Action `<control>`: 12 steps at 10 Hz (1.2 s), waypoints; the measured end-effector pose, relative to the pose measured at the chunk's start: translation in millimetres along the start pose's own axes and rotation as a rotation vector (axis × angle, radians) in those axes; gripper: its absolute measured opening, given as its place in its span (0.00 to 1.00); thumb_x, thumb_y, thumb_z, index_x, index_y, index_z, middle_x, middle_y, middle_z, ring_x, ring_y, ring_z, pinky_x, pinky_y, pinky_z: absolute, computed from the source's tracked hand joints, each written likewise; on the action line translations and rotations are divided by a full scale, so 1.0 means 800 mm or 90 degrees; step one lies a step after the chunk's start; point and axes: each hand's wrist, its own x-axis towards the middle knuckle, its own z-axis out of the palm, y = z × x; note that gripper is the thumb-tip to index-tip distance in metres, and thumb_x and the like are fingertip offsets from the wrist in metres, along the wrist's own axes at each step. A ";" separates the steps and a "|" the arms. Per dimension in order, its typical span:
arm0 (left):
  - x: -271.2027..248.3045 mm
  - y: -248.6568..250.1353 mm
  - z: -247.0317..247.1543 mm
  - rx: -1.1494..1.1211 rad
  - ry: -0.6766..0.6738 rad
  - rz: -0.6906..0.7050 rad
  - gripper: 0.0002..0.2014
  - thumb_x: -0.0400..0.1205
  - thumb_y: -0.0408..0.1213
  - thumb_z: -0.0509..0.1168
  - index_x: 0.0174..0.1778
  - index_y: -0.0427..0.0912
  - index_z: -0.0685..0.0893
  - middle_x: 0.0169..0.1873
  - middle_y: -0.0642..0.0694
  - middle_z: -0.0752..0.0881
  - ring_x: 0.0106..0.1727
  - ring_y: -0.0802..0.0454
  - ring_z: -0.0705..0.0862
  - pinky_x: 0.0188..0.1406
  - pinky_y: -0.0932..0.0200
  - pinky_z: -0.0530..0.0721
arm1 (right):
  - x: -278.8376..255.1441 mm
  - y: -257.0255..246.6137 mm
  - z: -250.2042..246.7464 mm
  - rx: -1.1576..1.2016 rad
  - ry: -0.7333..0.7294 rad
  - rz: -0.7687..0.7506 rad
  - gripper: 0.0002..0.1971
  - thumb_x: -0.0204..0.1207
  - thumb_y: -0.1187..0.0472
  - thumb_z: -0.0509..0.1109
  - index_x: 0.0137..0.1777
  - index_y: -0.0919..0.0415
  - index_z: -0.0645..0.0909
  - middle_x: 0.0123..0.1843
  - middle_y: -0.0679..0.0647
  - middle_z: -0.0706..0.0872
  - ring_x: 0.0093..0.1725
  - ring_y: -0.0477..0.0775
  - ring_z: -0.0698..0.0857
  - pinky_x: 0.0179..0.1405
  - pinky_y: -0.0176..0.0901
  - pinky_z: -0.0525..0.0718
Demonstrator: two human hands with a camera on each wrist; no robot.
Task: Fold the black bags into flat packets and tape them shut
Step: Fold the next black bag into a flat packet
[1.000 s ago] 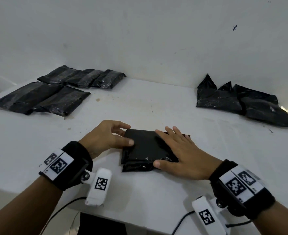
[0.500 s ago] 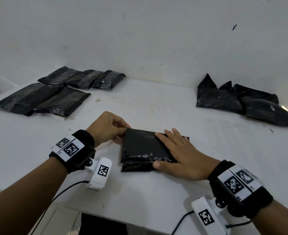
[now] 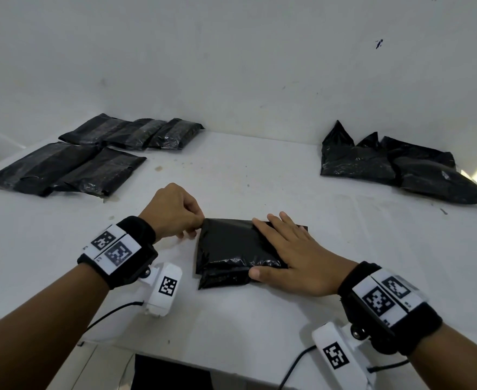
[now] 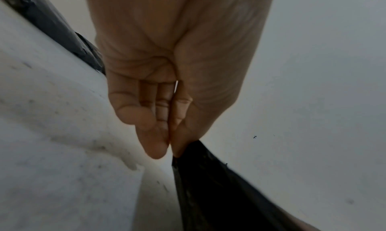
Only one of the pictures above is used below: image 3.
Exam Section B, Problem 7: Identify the person's left hand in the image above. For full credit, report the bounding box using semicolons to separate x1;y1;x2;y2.
138;182;205;243

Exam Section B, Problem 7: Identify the person's right hand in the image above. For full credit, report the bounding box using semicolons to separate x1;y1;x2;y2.
248;211;360;298

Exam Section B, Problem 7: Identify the black packet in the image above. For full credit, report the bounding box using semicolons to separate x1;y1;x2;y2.
147;118;205;151
195;218;309;290

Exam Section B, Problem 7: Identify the glossy black plastic bag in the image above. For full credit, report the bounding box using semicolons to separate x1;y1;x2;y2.
51;147;147;198

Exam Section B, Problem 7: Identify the crinkled black plastic bag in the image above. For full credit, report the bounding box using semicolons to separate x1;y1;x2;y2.
102;118;169;151

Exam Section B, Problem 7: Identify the row of black plastic packets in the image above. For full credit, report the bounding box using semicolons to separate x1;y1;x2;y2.
320;120;477;206

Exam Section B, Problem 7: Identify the person's left forearm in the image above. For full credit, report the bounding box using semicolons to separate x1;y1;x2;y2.
0;263;110;390

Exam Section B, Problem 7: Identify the person's right forearm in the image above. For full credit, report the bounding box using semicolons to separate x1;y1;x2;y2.
408;322;477;390

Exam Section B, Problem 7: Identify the black left wristband with markers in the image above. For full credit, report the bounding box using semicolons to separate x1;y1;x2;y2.
77;216;159;290

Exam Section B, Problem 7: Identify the black wristband with markers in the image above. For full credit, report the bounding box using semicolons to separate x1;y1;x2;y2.
77;216;159;290
337;262;443;357

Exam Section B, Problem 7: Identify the black right wristband with markers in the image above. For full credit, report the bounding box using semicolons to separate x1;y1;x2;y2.
337;262;443;357

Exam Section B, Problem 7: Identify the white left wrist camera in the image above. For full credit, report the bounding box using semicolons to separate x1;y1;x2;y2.
143;262;183;318

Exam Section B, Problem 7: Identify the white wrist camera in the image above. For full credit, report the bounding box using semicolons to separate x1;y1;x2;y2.
143;262;183;318
311;322;377;390

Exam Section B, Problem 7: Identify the black right camera cable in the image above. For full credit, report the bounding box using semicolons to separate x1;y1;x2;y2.
278;344;410;390

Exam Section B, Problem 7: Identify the black camera cable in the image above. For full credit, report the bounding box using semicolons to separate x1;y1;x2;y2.
278;344;410;390
85;301;146;332

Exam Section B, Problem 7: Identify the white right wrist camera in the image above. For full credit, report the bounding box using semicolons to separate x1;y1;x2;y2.
311;322;377;390

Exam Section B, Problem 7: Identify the black left camera cable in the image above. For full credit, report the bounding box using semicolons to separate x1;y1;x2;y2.
85;301;146;332

